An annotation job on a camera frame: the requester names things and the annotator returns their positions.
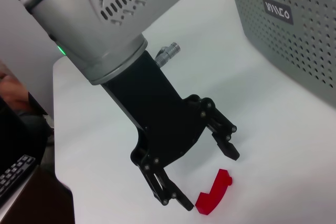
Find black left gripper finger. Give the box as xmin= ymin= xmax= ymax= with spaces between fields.
xmin=136 ymin=157 xmax=195 ymax=212
xmin=201 ymin=98 xmax=241 ymax=162

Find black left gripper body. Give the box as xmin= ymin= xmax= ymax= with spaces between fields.
xmin=101 ymin=50 xmax=215 ymax=169

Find dark red curved brick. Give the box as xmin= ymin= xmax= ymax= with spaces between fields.
xmin=195 ymin=168 xmax=234 ymax=216

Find grey perforated storage basket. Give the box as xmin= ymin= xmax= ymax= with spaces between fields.
xmin=227 ymin=0 xmax=336 ymax=109

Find seated person bare legs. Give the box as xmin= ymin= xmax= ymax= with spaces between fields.
xmin=0 ymin=73 xmax=31 ymax=111

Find black computer keyboard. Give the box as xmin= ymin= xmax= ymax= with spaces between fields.
xmin=0 ymin=154 xmax=37 ymax=197

